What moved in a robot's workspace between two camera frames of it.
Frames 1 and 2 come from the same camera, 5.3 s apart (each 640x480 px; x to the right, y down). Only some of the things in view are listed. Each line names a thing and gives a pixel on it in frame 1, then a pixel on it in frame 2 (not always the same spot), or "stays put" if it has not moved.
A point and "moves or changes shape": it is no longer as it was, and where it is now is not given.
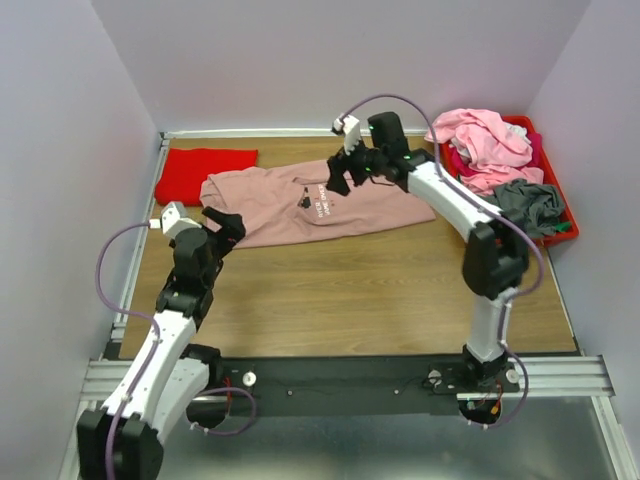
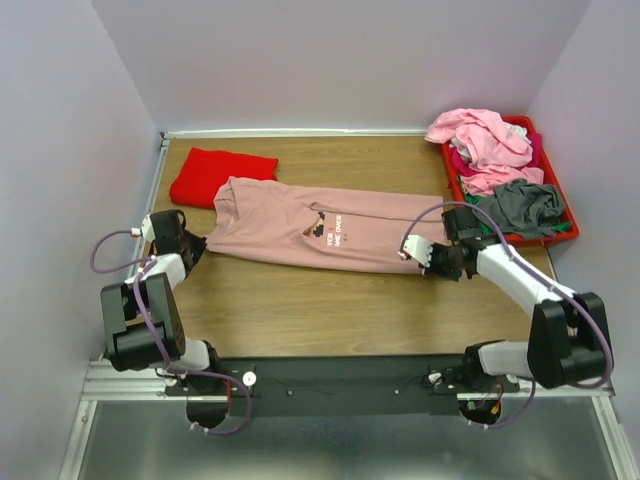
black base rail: [305, 386] stays put
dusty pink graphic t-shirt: [276, 199] moves or changes shape
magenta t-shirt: [461, 168] stays put
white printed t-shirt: [514, 129] stays put
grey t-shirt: [538, 208] stays put
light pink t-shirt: [497, 150] stays put
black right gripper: [336, 169] → [452, 276]
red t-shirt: [187, 168] moves or changes shape
